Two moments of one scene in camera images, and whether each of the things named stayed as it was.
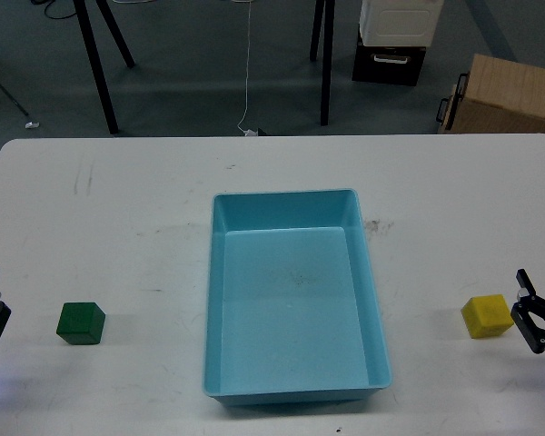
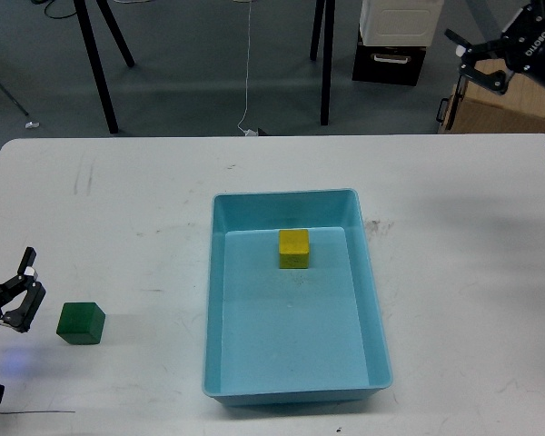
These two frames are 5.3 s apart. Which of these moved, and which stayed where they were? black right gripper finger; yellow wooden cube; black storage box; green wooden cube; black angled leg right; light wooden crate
Moved: yellow wooden cube; black right gripper finger
Stayed: light wooden crate; green wooden cube; black storage box; black angled leg right
